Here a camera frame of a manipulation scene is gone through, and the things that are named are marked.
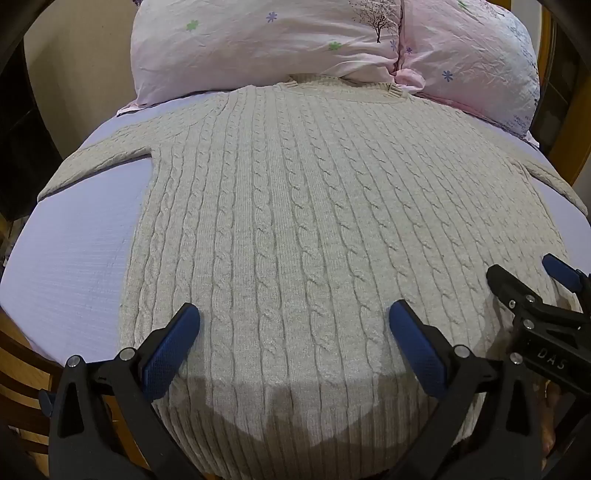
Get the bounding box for pink floral pillow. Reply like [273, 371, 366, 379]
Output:
[130, 0, 426, 108]
[396, 0, 542, 144]

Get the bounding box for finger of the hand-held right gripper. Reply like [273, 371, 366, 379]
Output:
[486, 264, 550, 324]
[542, 253, 591, 301]

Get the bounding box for cream cable-knit sweater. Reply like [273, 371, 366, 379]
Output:
[37, 72, 590, 479]

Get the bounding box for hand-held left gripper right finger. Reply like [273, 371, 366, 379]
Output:
[389, 299, 542, 480]

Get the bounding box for lavender bed sheet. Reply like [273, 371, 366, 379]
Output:
[0, 99, 591, 370]

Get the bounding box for wooden bed frame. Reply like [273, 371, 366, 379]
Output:
[531, 8, 591, 188]

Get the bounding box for dark wooden cabinet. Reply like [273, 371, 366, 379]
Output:
[0, 39, 63, 227]

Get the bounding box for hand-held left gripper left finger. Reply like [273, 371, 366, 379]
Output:
[46, 302, 202, 480]

